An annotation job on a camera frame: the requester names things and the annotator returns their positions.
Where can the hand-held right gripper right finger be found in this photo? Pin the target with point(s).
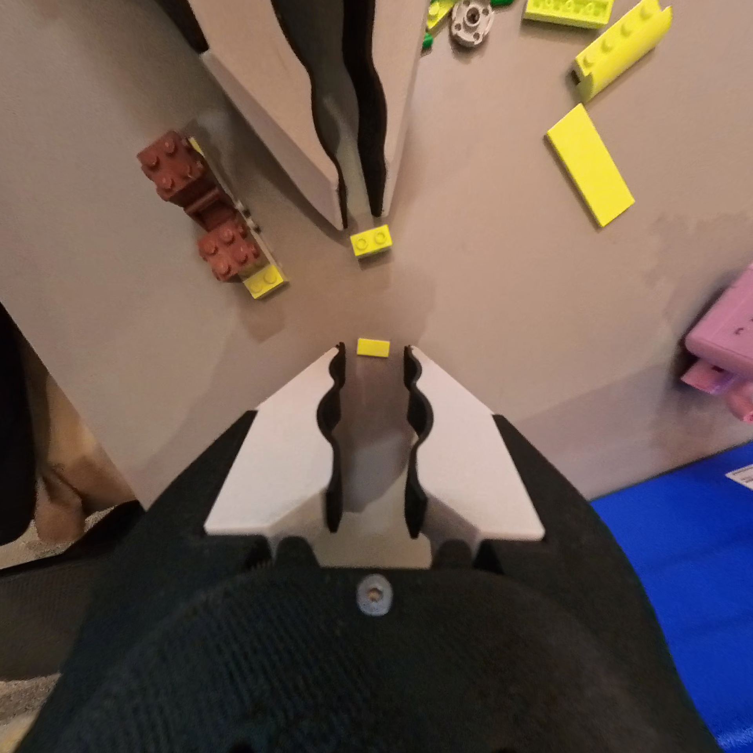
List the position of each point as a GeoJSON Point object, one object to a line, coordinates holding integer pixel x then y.
{"type": "Point", "coordinates": [476, 470]}

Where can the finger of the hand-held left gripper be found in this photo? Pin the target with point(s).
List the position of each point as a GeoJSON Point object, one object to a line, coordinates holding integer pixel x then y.
{"type": "Point", "coordinates": [259, 70]}
{"type": "Point", "coordinates": [406, 47]}

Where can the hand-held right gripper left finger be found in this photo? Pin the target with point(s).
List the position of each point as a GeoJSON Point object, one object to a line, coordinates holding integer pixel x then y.
{"type": "Point", "coordinates": [276, 470]}

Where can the brown and lime brick assembly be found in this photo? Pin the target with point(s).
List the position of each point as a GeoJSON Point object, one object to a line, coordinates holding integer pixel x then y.
{"type": "Point", "coordinates": [176, 170]}

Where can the small lime tile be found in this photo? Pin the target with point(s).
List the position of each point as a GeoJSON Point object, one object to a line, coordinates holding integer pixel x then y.
{"type": "Point", "coordinates": [373, 347]}

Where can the small lime toy brick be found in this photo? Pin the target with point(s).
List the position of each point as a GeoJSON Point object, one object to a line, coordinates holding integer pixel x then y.
{"type": "Point", "coordinates": [372, 241]}

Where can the scattered green leaf pieces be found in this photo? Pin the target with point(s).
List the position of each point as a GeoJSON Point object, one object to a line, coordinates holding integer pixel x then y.
{"type": "Point", "coordinates": [427, 41]}

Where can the lime wide studded plate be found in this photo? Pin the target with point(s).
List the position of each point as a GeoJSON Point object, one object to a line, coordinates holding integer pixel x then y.
{"type": "Point", "coordinates": [438, 12]}

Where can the grey round plate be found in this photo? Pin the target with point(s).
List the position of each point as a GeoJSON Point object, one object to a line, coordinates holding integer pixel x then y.
{"type": "Point", "coordinates": [465, 32]}

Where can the lime narrow studded plate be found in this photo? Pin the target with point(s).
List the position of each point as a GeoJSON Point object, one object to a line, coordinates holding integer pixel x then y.
{"type": "Point", "coordinates": [565, 12]}

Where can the person's leg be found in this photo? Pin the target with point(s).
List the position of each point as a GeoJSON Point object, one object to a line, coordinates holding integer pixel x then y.
{"type": "Point", "coordinates": [70, 470]}

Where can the short lime flat tile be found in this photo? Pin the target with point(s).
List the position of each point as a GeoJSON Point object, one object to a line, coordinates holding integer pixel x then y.
{"type": "Point", "coordinates": [588, 164]}

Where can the blue plastic bin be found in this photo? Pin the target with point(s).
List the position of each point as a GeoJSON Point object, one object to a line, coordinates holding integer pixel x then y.
{"type": "Point", "coordinates": [694, 559]}

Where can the pink toy pot with plant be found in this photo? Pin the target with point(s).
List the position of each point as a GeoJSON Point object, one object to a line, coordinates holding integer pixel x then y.
{"type": "Point", "coordinates": [723, 335]}

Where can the black office chair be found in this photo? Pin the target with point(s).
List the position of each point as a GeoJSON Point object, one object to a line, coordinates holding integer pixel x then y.
{"type": "Point", "coordinates": [35, 617]}

